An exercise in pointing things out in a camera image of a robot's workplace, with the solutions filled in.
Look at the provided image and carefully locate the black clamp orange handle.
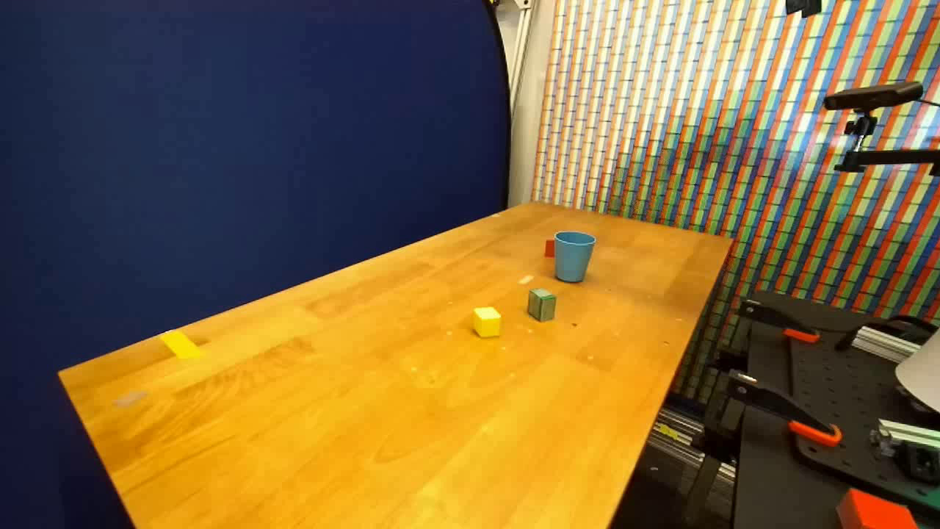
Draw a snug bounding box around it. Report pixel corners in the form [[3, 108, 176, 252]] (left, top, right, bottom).
[[722, 366, 847, 452], [738, 296, 822, 349]]

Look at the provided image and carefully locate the aluminium extrusion bar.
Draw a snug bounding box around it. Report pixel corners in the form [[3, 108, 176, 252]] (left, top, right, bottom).
[[873, 416, 940, 459]]

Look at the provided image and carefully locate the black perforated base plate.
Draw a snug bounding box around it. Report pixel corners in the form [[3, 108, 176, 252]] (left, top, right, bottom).
[[731, 291, 940, 529]]

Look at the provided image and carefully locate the light blue cup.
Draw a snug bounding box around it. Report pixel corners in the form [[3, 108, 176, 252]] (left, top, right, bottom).
[[553, 230, 596, 287]]

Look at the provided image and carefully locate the yellow block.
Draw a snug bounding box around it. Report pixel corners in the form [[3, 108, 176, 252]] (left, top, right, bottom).
[[471, 306, 505, 340]]

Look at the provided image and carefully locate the dark blue backdrop panel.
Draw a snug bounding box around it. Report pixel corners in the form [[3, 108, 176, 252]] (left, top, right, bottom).
[[0, 0, 515, 529]]

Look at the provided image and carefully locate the black camera on mount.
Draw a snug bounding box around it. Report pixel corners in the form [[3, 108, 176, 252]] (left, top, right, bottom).
[[822, 78, 940, 180]]

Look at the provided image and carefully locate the green block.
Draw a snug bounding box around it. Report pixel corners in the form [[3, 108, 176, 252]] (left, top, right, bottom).
[[525, 284, 561, 322]]

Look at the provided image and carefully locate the yellow tape piece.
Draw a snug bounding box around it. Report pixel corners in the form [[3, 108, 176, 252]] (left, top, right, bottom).
[[158, 328, 207, 362]]

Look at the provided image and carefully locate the orange red box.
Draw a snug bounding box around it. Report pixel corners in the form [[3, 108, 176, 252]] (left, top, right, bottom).
[[834, 484, 923, 529]]

